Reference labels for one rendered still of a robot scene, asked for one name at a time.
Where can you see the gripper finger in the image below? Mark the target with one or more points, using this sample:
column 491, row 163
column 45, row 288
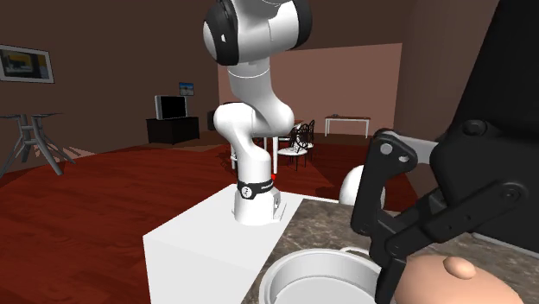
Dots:
column 379, row 168

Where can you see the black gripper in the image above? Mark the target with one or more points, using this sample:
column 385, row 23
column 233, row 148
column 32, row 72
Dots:
column 492, row 105

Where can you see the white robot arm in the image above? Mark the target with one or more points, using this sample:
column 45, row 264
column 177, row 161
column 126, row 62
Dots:
column 252, row 147

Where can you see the white round object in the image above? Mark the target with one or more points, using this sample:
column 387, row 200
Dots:
column 351, row 189

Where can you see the white side table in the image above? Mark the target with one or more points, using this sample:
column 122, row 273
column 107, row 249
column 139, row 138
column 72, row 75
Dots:
column 347, row 119

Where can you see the peach rounded object with knob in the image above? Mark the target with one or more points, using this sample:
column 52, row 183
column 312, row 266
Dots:
column 442, row 286

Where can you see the black chair with white seat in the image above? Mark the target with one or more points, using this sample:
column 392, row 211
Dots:
column 294, row 150
column 312, row 132

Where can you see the white round pot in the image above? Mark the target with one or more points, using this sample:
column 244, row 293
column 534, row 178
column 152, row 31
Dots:
column 294, row 269

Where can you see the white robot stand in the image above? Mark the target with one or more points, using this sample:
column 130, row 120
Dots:
column 198, row 252

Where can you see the dark cabinet with television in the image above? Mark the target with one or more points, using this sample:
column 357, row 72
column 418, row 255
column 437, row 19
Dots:
column 172, row 128

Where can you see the glass table with grey legs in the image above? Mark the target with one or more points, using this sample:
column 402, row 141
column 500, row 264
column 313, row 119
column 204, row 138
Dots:
column 29, row 130

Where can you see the small blue wall picture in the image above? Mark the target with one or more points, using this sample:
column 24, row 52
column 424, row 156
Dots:
column 186, row 89

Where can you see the framed wall picture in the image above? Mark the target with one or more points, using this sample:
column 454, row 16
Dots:
column 25, row 64

